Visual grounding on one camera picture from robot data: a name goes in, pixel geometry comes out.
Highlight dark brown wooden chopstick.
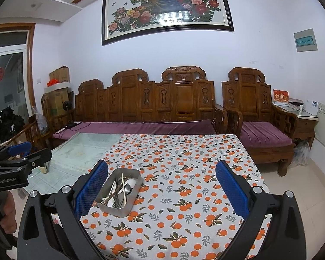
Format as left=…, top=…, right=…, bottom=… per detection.
left=109, top=177, right=126, bottom=200

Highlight stainless steel fork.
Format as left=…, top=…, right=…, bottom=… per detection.
left=111, top=187, right=123, bottom=208

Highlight pale bamboo chopstick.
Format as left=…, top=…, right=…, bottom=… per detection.
left=121, top=173, right=127, bottom=207

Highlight person's left hand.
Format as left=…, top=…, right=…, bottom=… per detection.
left=0, top=191, right=17, bottom=234

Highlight rectangular metal tray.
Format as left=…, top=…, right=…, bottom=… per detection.
left=95, top=168, right=143, bottom=217

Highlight stacked cardboard boxes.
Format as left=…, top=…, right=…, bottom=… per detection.
left=41, top=66, right=70, bottom=119

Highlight orange print tablecloth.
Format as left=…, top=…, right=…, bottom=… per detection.
left=51, top=133, right=273, bottom=260

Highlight carved wooden armchair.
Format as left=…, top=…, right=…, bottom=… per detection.
left=222, top=67, right=298, bottom=176

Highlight wooden side table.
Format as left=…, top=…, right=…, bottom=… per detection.
left=271, top=104, right=318, bottom=148

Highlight carved wooden sofa bench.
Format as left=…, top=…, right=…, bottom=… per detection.
left=47, top=66, right=243, bottom=134

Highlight framed peacock flower painting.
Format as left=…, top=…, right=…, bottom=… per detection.
left=101, top=0, right=234, bottom=45

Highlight grey wall electrical box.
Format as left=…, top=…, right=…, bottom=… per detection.
left=294, top=28, right=318, bottom=52

